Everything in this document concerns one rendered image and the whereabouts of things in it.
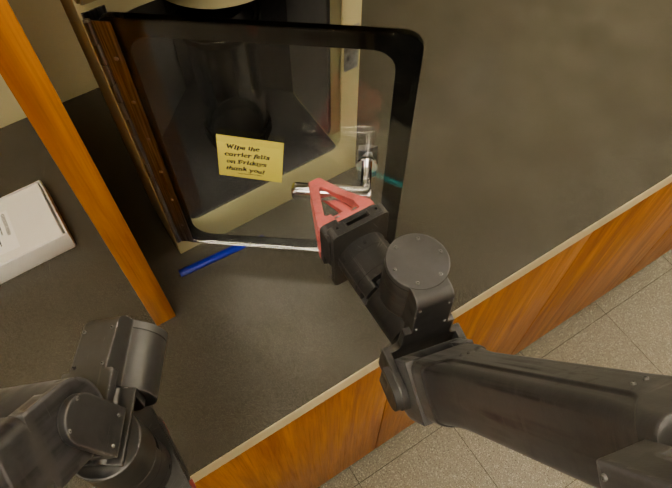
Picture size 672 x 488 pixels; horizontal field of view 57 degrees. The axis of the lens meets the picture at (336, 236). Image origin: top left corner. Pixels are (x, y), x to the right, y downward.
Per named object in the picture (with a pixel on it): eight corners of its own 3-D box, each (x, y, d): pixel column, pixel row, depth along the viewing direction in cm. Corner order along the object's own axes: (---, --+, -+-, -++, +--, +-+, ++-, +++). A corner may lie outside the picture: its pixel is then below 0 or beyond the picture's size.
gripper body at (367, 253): (379, 197, 63) (421, 251, 60) (375, 248, 72) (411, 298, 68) (323, 225, 61) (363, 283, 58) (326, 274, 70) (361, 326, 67)
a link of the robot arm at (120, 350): (-39, 451, 42) (59, 440, 39) (8, 298, 48) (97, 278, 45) (85, 482, 52) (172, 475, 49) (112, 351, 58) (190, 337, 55)
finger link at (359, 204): (339, 155, 68) (386, 216, 64) (340, 193, 74) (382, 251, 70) (284, 181, 67) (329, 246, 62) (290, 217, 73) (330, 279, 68)
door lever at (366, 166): (296, 166, 73) (295, 152, 71) (377, 171, 73) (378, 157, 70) (291, 204, 70) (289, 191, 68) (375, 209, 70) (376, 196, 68)
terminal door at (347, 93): (183, 237, 91) (91, 10, 57) (392, 252, 90) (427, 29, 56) (182, 241, 91) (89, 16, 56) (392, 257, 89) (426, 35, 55)
